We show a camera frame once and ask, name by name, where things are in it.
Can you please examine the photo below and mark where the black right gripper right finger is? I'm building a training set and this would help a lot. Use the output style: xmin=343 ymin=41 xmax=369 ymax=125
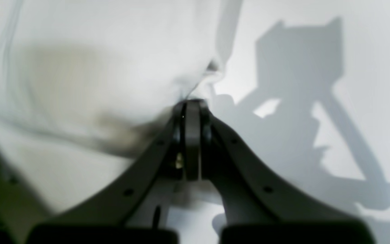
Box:
xmin=193 ymin=100 xmax=375 ymax=244

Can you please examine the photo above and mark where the beige T-shirt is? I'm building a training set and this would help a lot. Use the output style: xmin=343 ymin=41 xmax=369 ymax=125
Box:
xmin=0 ymin=0 xmax=242 ymax=214

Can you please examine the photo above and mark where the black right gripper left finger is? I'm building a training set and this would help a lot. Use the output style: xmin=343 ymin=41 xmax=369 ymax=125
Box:
xmin=26 ymin=102 xmax=194 ymax=244

